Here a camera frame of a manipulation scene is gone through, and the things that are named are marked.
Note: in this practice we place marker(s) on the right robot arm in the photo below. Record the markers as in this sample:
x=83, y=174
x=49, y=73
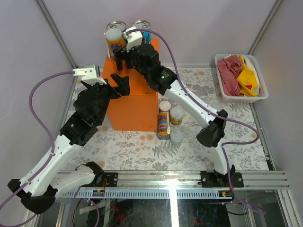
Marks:
x=212, y=122

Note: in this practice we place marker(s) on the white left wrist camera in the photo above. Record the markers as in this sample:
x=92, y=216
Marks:
x=89, y=74

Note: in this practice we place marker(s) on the yellow porridge can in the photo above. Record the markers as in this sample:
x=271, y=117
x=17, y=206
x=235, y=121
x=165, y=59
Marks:
x=115, y=41

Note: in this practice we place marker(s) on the yellow cloth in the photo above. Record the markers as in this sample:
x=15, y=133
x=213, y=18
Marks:
x=248, y=78

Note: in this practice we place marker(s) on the pink cloth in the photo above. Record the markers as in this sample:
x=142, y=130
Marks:
x=230, y=69

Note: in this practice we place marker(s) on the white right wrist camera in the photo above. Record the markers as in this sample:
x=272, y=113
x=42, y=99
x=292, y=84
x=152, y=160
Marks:
x=133, y=38

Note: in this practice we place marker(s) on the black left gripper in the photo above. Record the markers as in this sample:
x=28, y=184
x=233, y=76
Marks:
x=122, y=89

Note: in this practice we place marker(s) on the lying yellow can with spoon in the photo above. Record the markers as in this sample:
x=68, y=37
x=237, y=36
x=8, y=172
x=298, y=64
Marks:
x=162, y=130

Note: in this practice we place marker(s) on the orange wooden box shelf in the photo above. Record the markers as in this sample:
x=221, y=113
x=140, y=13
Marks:
x=137, y=111

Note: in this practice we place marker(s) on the rear can white lid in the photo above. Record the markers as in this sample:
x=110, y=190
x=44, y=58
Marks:
x=164, y=106

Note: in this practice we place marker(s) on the white plastic basket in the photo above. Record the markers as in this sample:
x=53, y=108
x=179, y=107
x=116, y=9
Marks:
x=263, y=93

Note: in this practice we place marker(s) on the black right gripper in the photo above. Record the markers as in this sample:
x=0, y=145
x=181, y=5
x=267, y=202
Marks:
x=120, y=56

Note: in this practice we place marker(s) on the aluminium mounting rail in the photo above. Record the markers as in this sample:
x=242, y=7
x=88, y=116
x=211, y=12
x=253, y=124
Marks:
x=243, y=180

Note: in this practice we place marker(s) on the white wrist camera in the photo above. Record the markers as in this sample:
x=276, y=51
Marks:
x=89, y=74
x=133, y=38

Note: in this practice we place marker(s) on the upright yellow can white lid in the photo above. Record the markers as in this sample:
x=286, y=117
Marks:
x=176, y=115

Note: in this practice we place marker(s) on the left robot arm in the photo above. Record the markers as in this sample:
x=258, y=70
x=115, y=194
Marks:
x=38, y=190

